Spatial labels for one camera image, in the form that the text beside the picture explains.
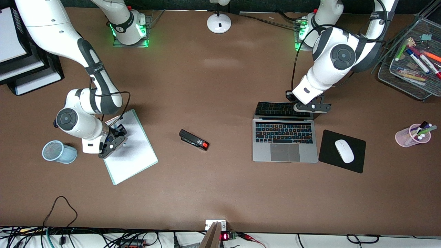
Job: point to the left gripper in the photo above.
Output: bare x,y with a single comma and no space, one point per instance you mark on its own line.
288,95

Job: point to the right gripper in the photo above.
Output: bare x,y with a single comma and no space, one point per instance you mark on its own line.
113,132

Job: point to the silver laptop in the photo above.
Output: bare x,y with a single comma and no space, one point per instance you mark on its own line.
284,144

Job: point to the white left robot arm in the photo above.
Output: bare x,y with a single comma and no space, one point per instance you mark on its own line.
339,57

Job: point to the green marker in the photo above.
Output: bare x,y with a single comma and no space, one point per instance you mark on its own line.
402,51

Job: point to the black capped marker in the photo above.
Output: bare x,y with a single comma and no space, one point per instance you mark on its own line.
422,125

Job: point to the blue capped white marker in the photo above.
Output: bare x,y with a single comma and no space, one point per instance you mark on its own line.
417,60

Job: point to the red capped white marker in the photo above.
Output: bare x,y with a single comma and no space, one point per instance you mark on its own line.
429,64

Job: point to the white clipboard paper sheet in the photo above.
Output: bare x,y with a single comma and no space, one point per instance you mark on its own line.
137,155

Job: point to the mint green clipboard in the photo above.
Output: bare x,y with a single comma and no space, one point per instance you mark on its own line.
137,165

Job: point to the blue mesh pen cup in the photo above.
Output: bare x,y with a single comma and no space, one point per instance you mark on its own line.
62,153

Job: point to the black mouse pad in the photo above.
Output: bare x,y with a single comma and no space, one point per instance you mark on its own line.
329,155

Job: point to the white computer mouse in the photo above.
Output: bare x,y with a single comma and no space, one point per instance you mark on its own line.
344,151

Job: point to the black stapler orange tip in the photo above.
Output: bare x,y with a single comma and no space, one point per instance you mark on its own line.
193,138

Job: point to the pink translucent pen cup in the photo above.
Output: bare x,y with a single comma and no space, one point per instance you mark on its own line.
403,137

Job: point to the black stacked document tray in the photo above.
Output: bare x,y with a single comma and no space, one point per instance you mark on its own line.
51,70

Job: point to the black orange power strip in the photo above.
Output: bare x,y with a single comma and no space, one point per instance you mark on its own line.
132,244

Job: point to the grey metal mesh tray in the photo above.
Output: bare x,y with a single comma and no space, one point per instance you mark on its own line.
413,90

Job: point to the yellow pencil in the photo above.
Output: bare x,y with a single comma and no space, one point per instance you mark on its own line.
411,77

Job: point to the purple pen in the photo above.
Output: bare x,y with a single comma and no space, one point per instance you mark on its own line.
428,126

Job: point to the green pen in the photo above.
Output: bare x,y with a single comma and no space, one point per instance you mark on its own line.
429,131

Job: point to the white round lamp base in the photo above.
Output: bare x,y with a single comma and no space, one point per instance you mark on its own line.
219,23

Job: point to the orange highlighter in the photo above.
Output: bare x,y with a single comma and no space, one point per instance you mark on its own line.
432,55

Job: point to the teal binder clip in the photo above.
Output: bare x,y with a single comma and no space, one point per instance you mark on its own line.
426,37

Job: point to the red LED circuit board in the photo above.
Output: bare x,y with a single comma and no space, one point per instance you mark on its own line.
228,236

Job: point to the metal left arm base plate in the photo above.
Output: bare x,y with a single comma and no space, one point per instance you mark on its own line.
299,47

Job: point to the white mounting bracket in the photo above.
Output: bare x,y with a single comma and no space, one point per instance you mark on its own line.
210,223

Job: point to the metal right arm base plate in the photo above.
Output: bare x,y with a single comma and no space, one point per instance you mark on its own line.
149,20

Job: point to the grey camera mount beam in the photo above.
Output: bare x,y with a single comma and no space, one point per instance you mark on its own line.
211,237

